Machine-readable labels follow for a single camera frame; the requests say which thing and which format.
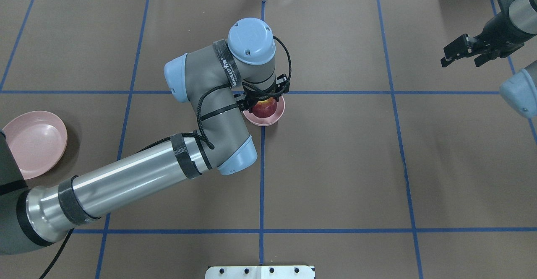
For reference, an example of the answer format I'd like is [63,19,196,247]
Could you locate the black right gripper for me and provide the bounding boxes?
[441,0,533,68]

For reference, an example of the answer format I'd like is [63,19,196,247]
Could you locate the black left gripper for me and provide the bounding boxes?
[235,74,290,112]

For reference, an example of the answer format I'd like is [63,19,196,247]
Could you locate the red apple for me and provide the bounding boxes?
[251,98,277,118]

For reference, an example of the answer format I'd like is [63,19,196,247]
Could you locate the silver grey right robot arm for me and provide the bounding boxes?
[441,0,537,119]

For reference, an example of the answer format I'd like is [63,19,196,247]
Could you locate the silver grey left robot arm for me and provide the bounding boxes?
[0,18,290,256]

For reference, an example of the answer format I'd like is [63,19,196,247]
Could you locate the pink bowl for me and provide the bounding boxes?
[243,97,286,127]

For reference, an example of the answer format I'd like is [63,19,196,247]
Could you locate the pink plate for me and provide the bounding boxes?
[3,111,68,180]

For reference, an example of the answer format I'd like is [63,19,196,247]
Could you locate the white camera mast with base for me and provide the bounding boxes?
[205,265,316,279]

